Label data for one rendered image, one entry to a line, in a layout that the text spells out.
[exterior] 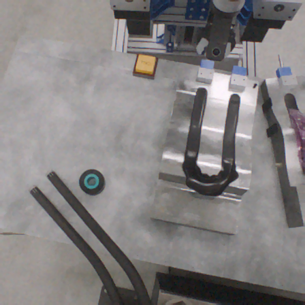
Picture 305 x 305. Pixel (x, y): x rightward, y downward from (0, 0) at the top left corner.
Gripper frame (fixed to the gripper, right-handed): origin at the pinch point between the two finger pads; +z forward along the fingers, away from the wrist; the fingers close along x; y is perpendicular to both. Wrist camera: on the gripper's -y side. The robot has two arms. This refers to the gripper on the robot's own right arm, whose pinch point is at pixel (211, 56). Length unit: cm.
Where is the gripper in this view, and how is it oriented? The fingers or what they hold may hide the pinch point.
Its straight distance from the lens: 98.8
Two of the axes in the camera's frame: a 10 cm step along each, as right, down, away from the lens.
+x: -9.8, -1.9, 0.5
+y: 2.0, -9.5, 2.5
